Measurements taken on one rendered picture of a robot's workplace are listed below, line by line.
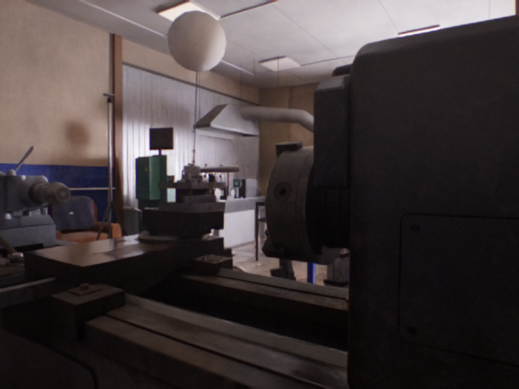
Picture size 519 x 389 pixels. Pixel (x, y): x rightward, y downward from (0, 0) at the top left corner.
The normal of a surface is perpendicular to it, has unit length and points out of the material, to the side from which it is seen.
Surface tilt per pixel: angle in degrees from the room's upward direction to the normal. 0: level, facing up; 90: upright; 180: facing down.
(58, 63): 90
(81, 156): 90
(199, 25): 98
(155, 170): 90
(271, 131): 90
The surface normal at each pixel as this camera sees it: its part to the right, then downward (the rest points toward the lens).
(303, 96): -0.54, 0.04
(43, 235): 0.84, 0.02
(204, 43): 0.30, 0.46
